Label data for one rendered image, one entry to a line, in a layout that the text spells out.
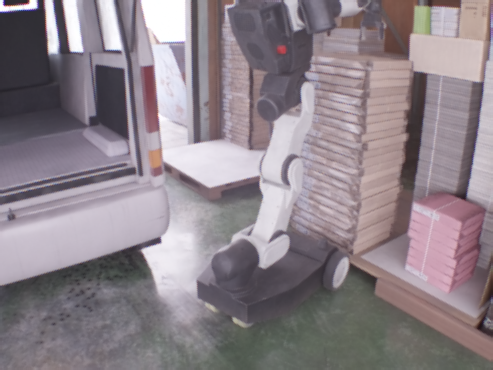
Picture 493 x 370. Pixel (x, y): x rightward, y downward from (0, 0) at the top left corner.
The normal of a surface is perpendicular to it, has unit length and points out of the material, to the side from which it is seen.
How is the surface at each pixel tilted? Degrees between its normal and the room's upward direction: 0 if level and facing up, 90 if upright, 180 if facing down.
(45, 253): 91
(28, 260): 92
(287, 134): 66
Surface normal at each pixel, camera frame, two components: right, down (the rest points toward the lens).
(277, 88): -0.57, -0.17
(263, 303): 0.51, 0.31
